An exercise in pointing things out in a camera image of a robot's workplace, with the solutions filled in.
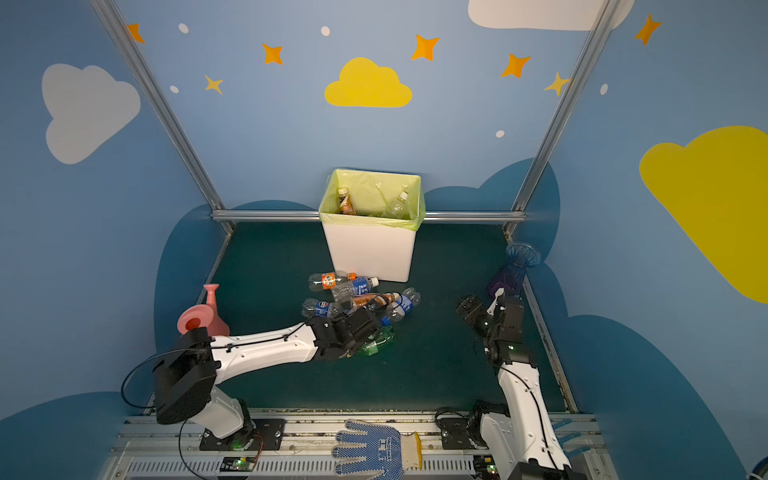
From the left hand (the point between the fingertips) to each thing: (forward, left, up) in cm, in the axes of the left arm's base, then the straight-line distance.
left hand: (356, 327), depth 85 cm
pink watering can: (+1, +43, +4) cm, 43 cm away
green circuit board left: (-32, +27, -8) cm, 42 cm away
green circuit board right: (-31, -33, -9) cm, 47 cm away
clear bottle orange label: (+18, +12, -3) cm, 22 cm away
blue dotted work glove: (-29, -9, -7) cm, 31 cm away
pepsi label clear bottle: (+8, +15, -4) cm, 18 cm away
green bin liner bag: (+42, -6, +13) cm, 44 cm away
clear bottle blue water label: (+16, +1, -2) cm, 16 cm away
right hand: (+5, -32, +6) cm, 33 cm away
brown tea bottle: (+11, -1, -2) cm, 11 cm away
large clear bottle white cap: (+37, -13, +13) cm, 41 cm away
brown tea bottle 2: (+39, +6, +13) cm, 41 cm away
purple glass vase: (+18, -48, +12) cm, 53 cm away
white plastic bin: (+22, -3, +8) cm, 24 cm away
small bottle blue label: (+10, -12, -8) cm, 17 cm away
